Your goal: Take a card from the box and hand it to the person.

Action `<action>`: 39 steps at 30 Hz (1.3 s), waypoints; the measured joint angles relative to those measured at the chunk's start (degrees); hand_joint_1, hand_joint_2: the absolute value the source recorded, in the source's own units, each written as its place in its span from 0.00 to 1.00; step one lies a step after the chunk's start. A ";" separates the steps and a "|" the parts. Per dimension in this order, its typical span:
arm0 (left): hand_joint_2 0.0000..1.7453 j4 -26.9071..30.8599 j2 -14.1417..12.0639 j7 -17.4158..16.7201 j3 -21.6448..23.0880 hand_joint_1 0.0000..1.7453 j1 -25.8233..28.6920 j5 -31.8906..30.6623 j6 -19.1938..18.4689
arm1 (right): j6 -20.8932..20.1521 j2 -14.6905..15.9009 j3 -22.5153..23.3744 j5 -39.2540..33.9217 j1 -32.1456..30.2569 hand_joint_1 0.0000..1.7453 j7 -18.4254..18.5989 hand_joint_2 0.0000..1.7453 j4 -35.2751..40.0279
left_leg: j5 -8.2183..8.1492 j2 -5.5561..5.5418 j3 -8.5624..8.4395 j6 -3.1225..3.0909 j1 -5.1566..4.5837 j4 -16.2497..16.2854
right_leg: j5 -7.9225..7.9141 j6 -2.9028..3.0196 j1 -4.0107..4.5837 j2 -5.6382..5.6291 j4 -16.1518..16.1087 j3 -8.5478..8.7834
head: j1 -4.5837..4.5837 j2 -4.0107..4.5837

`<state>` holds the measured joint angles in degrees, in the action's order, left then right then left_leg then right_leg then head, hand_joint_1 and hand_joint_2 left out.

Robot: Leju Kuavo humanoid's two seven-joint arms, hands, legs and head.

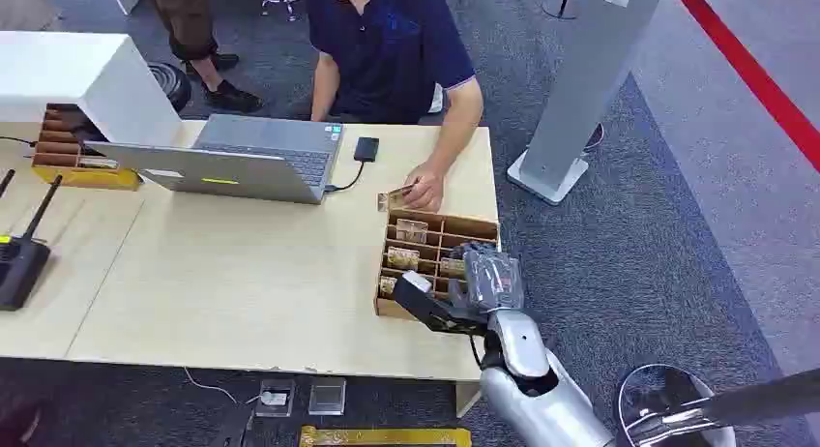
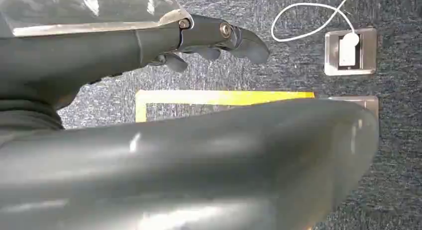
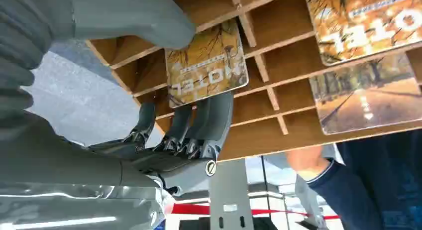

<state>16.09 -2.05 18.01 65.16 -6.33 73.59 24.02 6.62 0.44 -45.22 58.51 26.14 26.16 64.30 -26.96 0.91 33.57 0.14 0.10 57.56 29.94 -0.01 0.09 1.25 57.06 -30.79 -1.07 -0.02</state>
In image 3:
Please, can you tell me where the large-print hotel card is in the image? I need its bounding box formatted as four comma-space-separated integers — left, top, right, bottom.
303, 0, 422, 67

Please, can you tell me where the person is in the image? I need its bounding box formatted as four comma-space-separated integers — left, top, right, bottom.
286, 129, 422, 230

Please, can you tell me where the wooden card box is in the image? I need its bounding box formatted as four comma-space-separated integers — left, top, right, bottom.
86, 0, 422, 163

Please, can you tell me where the ribbed grey right arm sleeve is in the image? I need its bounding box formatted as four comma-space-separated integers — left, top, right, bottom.
0, 0, 75, 113

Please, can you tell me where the grey metal post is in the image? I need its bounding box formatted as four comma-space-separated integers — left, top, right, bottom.
208, 158, 255, 230

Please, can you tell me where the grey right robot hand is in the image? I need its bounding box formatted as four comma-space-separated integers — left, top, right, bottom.
0, 0, 235, 230

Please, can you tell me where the autumn road card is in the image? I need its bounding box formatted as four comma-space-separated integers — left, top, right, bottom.
309, 51, 422, 136

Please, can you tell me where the person's hand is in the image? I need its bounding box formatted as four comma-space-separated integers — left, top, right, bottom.
286, 146, 331, 182

